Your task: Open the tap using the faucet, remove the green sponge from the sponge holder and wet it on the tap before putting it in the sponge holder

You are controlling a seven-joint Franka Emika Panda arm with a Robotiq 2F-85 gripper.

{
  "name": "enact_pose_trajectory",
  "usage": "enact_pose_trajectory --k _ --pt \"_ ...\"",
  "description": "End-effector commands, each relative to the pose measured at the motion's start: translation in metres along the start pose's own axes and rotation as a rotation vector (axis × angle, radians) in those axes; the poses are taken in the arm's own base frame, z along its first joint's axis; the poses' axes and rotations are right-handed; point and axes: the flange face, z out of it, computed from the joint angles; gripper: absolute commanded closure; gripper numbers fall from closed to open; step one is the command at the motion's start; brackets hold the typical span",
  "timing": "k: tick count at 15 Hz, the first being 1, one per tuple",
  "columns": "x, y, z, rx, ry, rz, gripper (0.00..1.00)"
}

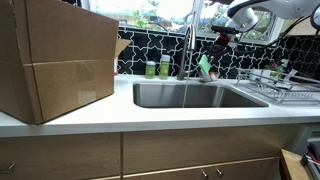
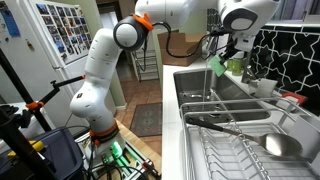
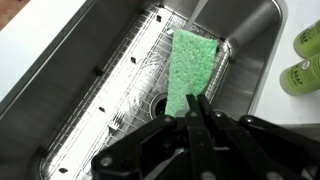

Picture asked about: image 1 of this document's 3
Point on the water stream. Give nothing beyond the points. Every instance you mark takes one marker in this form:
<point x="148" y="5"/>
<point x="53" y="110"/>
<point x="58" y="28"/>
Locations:
<point x="185" y="90"/>

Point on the wooden cabinet drawer front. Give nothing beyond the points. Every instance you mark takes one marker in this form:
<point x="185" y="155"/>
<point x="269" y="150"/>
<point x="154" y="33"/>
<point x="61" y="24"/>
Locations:
<point x="200" y="146"/>

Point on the round metal cabinet knob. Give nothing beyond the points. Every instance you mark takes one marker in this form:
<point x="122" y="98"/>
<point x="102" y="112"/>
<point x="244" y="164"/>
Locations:
<point x="219" y="172"/>
<point x="204" y="174"/>

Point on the window with white frame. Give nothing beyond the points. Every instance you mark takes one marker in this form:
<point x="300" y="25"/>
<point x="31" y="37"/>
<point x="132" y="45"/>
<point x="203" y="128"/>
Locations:
<point x="150" y="13"/>

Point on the green sponge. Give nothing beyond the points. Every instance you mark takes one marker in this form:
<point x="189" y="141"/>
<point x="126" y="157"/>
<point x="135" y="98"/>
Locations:
<point x="204" y="64"/>

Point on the stainless steel sink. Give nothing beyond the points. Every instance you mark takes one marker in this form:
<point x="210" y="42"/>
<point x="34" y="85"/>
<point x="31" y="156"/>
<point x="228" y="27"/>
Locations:
<point x="160" y="95"/>

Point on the brown cardboard box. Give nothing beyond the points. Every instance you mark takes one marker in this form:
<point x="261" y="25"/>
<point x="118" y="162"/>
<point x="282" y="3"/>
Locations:
<point x="60" y="60"/>

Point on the wooden cabinet door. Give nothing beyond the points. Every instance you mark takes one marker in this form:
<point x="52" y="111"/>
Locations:
<point x="60" y="156"/>

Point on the tall green bottle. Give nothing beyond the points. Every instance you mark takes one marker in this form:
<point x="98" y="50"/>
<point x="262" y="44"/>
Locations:
<point x="164" y="68"/>

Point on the small green bottle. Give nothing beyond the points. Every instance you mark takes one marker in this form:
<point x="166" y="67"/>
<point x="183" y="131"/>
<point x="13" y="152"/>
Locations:
<point x="150" y="70"/>

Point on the pink flower potted plant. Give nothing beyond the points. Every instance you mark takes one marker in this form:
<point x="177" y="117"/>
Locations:
<point x="273" y="66"/>

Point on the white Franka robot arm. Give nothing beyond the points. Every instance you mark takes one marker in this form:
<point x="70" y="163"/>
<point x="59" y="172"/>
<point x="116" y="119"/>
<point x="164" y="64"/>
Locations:
<point x="266" y="8"/>

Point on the steel gooseneck faucet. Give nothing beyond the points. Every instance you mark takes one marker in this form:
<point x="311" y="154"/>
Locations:
<point x="190" y="36"/>

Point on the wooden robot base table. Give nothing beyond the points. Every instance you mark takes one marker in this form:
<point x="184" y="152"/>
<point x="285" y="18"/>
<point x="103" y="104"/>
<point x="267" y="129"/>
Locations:
<point x="293" y="166"/>

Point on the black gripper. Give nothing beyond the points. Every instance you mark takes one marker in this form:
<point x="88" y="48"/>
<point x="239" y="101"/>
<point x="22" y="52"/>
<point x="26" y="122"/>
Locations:
<point x="222" y="39"/>

